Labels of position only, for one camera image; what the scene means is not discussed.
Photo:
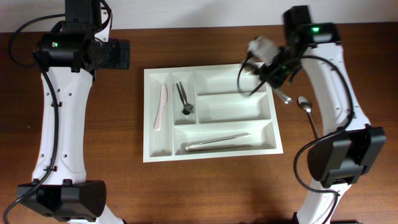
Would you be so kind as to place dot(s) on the small dark metal tongs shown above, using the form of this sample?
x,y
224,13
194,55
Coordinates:
x,y
187,107

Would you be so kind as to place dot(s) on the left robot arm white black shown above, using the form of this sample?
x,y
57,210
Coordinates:
x,y
68,58

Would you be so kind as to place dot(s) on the pale pink plastic knife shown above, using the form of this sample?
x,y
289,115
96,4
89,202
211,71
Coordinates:
x,y
160,112

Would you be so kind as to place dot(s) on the long steel tongs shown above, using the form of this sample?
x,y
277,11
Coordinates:
x,y
226,142

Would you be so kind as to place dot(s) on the white plastic cutlery tray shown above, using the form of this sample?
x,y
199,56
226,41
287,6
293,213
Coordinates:
x,y
224,105

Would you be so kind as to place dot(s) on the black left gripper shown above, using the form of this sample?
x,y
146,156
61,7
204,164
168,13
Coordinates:
x,y
123,53

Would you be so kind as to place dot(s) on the steel spoon tray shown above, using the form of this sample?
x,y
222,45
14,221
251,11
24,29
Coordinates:
x,y
286,99

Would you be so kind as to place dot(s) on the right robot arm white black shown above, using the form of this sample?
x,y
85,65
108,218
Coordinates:
x,y
349,145

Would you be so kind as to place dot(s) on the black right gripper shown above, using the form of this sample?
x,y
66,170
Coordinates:
x,y
273,73

